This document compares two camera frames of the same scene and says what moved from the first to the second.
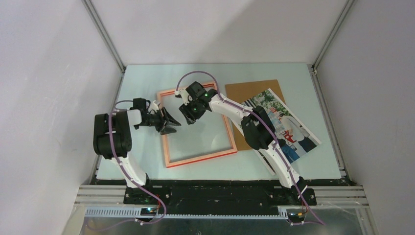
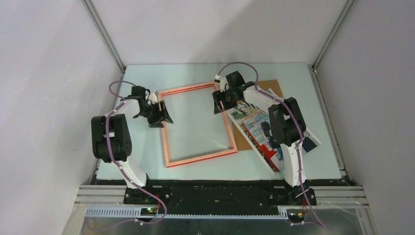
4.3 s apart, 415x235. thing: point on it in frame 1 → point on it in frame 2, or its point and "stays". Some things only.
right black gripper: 185,110 → 219,96
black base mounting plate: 219,199 stays
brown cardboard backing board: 241,92 stays
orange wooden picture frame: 168,163 stays
